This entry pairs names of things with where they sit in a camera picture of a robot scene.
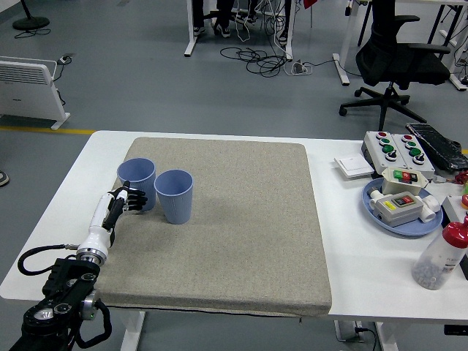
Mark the white electric panel heater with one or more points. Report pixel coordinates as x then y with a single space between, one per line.
25 95

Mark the black office chair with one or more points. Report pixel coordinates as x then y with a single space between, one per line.
402 62

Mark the white desk frame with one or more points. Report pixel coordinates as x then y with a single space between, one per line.
191 36

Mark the white red-green push-button switch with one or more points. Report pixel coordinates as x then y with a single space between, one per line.
393 184

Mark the white wall switch plate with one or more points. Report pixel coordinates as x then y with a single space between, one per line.
354 164

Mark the person's shoe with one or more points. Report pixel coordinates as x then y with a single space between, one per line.
3 178

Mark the blue round plate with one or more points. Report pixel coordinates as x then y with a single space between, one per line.
420 228

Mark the white table leg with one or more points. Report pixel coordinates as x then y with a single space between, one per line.
387 338
132 332

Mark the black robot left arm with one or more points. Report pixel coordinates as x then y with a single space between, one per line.
69 278

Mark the grey-brown fabric mat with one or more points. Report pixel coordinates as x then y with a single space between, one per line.
237 219

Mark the black flat box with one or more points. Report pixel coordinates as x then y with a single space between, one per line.
457 329

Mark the grey red-black push-button switch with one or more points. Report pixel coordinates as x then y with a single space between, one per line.
398 215

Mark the person's legs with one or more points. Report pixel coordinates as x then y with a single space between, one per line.
222 27

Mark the clear bottle with red cap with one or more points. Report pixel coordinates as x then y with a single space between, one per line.
435 263

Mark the white desk leg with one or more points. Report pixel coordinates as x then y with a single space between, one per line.
343 66
459 80

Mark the black flat keyboard-like panel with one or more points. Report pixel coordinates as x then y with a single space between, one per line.
438 144

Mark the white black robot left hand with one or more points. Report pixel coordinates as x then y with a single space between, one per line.
98 219

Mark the blue ribbed plastic cup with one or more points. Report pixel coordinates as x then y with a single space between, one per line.
175 208
137 170

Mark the white four-button control box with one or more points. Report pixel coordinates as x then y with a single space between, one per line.
420 165
376 150

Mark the black fan stand base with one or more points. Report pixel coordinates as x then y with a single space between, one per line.
31 23

